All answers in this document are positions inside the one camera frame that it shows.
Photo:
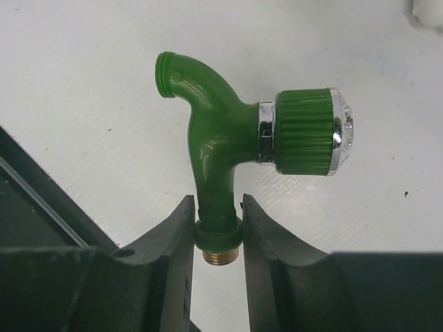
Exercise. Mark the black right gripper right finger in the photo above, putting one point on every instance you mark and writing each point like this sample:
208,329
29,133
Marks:
293,286

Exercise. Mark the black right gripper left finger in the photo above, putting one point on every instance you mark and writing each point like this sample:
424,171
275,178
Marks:
145,286

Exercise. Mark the green plastic faucet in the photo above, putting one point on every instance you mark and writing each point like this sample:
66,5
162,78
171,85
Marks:
299,132

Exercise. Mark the white elbow pipe fitting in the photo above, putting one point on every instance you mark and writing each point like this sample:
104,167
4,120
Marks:
424,14

